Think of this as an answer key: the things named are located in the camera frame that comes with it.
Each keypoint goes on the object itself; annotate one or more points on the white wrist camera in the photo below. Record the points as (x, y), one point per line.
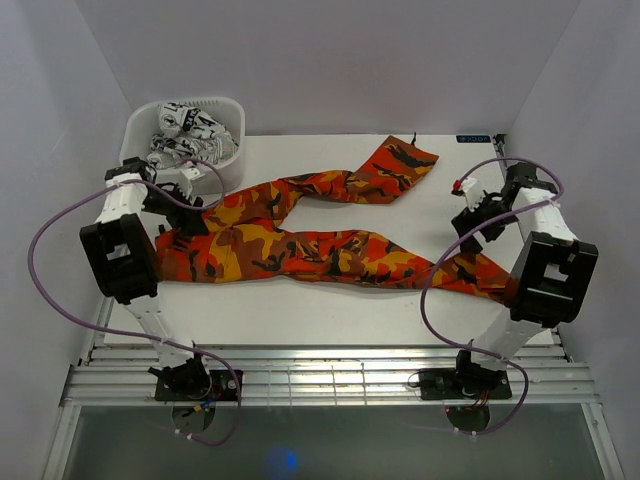
(189, 177)
(471, 190)

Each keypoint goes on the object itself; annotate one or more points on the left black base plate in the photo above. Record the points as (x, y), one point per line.
(219, 385)

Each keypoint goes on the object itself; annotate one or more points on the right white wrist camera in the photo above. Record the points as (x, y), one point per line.
(471, 190)

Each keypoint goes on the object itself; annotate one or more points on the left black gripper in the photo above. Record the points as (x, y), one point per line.
(188, 221)

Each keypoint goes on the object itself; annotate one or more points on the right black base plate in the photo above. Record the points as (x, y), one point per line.
(449, 384)

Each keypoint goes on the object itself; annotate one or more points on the orange camouflage trousers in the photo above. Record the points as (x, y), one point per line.
(246, 241)

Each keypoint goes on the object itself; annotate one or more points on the black white printed garment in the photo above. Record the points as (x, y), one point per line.
(188, 132)

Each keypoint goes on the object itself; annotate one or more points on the small black label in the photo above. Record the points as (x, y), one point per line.
(473, 139)

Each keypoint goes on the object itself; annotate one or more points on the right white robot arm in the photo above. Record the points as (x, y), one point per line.
(547, 284)

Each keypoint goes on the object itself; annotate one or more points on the aluminium rail frame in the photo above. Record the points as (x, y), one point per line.
(116, 375)

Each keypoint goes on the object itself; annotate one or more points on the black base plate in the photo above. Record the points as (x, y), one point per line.
(219, 385)
(449, 384)

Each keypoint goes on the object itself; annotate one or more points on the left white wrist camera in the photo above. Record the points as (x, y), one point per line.
(189, 177)

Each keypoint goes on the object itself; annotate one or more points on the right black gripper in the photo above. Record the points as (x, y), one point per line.
(468, 220)

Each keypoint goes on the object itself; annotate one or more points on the white plastic basket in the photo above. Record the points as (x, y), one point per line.
(143, 123)

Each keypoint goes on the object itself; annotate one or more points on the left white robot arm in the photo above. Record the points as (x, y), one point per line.
(127, 268)

